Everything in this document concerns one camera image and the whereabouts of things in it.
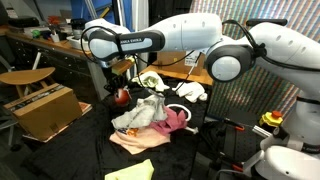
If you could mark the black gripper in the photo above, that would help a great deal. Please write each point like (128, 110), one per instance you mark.
(115, 80)

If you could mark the red radish plush toy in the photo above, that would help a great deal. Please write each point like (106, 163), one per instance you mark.
(122, 97)

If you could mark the pale green towel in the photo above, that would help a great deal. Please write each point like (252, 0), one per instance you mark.
(150, 80)

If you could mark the grey white towel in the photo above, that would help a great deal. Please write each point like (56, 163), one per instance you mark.
(143, 113)

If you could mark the pink cloth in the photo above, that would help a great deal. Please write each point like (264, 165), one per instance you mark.
(173, 121)

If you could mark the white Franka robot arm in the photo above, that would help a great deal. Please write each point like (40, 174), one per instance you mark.
(186, 33)

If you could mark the workbench with wooden top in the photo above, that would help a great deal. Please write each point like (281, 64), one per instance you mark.
(66, 66)

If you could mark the white plastic bin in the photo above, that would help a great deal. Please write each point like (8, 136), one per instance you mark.
(74, 43)

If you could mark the peach printed cloth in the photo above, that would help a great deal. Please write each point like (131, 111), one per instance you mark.
(143, 141)

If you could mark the black upright pole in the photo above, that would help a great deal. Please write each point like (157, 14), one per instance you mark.
(117, 8)

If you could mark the white cup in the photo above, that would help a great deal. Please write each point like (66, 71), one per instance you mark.
(55, 38)

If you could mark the white fluffy towel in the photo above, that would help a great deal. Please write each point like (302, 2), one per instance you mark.
(190, 90)

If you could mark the cardboard box with black tape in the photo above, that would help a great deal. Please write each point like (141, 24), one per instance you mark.
(46, 113)

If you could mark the silver slanted pole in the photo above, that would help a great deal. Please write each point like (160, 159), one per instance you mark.
(89, 8)

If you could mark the black table cloth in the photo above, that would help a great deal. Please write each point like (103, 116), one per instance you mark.
(83, 153)

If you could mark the blue board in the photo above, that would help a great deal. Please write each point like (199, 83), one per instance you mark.
(78, 8)

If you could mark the orange red tool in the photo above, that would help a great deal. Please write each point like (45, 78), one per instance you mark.
(54, 20)

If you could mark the orange wooden side table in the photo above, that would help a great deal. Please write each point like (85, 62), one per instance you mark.
(200, 80)

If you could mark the wooden stool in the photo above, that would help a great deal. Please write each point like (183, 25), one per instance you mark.
(26, 75)

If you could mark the green small object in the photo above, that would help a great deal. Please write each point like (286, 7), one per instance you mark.
(36, 34)

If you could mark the yellow green cloth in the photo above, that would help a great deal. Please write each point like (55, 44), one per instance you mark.
(133, 171)

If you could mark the black case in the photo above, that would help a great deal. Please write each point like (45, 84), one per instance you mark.
(23, 22)

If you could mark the white paper label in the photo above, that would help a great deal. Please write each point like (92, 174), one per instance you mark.
(11, 12)

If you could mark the silver metal rod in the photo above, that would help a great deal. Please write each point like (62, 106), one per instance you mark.
(261, 131)

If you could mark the yellow emergency stop button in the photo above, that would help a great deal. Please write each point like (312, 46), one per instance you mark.
(270, 120)

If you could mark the white upright post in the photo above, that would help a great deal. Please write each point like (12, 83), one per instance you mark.
(140, 8)

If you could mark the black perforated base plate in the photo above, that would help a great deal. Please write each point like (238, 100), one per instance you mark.
(243, 146)

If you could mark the black camera on mount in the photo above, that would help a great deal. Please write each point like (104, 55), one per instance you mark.
(266, 22)

